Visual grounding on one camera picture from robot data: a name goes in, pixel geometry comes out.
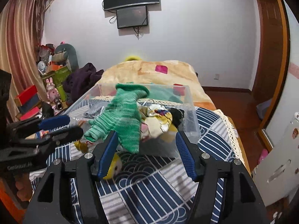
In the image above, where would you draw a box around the grey glitter pouch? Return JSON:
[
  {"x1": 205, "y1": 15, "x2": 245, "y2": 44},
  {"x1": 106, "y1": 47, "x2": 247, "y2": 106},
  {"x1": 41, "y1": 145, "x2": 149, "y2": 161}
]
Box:
[{"x1": 83, "y1": 105, "x2": 105, "y2": 119}]

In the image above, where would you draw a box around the green knitted sock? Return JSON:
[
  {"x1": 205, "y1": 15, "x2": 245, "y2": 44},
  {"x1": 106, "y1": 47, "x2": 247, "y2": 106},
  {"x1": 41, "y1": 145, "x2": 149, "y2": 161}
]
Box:
[{"x1": 84, "y1": 83, "x2": 149, "y2": 154}]

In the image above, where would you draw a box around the black checkered cloth bag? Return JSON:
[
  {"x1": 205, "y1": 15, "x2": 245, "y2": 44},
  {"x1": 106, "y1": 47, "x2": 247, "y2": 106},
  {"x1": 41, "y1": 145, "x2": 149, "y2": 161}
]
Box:
[{"x1": 168, "y1": 108, "x2": 184, "y2": 128}]

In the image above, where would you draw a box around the yellow patterned cloth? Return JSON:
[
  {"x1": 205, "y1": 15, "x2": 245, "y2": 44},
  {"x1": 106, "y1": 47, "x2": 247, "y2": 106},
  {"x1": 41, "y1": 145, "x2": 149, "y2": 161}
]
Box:
[{"x1": 137, "y1": 103, "x2": 173, "y2": 142}]

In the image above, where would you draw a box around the clear plastic storage box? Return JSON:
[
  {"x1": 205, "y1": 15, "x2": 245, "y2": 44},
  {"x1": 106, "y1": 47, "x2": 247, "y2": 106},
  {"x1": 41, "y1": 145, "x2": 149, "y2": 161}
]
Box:
[{"x1": 66, "y1": 83, "x2": 201, "y2": 158}]

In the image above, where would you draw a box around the left hand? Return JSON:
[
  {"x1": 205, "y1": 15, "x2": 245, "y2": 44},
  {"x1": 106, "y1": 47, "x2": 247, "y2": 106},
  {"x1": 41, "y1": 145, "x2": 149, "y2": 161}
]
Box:
[{"x1": 14, "y1": 173, "x2": 33, "y2": 201}]

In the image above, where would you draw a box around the yellow plush ball toy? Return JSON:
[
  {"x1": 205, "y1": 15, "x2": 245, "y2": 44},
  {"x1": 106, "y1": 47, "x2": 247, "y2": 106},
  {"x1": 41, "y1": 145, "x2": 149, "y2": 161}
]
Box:
[{"x1": 103, "y1": 153, "x2": 122, "y2": 180}]

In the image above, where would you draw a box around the pink rabbit figurine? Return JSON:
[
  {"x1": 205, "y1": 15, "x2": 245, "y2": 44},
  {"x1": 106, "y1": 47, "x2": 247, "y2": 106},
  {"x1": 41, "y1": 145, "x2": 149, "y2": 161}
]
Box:
[{"x1": 46, "y1": 77, "x2": 60, "y2": 103}]

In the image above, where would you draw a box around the red box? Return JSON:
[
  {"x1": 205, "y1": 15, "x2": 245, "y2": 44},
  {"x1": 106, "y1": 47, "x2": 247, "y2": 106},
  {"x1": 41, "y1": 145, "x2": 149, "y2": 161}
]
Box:
[{"x1": 14, "y1": 85, "x2": 38, "y2": 107}]

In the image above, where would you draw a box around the green bottle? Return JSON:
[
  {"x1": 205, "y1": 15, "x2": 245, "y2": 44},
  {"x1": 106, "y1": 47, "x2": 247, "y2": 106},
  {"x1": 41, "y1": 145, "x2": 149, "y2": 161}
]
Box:
[{"x1": 56, "y1": 84, "x2": 66, "y2": 102}]

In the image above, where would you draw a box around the dark purple clothes pile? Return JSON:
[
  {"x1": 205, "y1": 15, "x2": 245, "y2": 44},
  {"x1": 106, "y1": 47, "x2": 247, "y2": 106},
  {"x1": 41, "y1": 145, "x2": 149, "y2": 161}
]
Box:
[{"x1": 62, "y1": 63, "x2": 104, "y2": 106}]

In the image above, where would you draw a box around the green storage box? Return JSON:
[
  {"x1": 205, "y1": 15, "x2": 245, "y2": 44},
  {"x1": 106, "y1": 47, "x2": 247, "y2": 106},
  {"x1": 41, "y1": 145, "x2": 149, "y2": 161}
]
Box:
[{"x1": 41, "y1": 66, "x2": 71, "y2": 86}]

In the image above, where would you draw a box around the grey neck pillow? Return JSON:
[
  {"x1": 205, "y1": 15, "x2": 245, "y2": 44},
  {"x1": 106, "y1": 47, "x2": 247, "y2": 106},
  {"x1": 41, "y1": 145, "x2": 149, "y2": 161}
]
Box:
[{"x1": 52, "y1": 43, "x2": 79, "y2": 72}]

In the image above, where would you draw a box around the white heart sliding wardrobe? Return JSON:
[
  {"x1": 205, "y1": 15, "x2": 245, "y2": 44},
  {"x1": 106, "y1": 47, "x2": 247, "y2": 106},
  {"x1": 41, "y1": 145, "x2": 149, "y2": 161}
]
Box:
[{"x1": 252, "y1": 6, "x2": 298, "y2": 206}]

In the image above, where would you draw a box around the beige patterned fleece blanket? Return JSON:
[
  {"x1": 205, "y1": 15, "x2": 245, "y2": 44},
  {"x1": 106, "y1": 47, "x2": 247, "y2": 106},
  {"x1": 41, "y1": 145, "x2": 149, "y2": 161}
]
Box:
[{"x1": 98, "y1": 60, "x2": 216, "y2": 110}]

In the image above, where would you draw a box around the striped pink curtain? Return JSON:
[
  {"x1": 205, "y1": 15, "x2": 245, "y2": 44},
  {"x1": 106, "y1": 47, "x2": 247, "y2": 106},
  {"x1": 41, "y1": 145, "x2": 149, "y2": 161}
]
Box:
[{"x1": 1, "y1": 0, "x2": 48, "y2": 122}]

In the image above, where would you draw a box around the brown wooden door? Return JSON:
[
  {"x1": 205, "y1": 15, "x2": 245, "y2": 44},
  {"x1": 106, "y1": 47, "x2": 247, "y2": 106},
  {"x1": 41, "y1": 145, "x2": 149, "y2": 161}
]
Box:
[{"x1": 252, "y1": 0, "x2": 290, "y2": 129}]

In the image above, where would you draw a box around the small black wall monitor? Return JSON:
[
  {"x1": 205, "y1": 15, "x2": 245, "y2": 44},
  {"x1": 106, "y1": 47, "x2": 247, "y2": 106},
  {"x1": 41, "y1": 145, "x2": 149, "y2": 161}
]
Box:
[{"x1": 116, "y1": 6, "x2": 148, "y2": 29}]

